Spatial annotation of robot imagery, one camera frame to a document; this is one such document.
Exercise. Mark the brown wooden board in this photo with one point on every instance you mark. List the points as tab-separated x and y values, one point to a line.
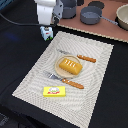
103	28

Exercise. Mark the black round burner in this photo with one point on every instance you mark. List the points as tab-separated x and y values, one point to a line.
98	4

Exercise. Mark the golden bread loaf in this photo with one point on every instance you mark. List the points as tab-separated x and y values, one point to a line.
71	66

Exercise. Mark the woven beige placemat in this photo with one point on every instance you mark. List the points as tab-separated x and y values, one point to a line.
78	104

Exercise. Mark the wooden handled fork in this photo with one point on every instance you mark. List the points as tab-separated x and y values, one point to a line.
66	81

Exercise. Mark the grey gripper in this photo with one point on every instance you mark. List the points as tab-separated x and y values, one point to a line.
57	14

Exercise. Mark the small milk carton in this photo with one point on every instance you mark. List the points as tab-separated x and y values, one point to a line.
46	32

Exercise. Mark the wooden handled knife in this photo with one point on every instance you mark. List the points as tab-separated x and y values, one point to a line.
79	56

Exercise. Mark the cream bowl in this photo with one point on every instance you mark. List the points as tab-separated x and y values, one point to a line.
122	15

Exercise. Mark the round beige plate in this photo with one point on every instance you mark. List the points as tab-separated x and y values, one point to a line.
62	72

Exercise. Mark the grey cooking pot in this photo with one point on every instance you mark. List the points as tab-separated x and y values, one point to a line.
69	9

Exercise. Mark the grey saucepan with handle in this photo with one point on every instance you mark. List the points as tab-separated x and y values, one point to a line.
91	15

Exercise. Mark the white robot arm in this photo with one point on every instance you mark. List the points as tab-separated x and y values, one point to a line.
49	12

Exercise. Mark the yellow butter box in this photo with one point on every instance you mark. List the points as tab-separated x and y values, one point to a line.
55	91

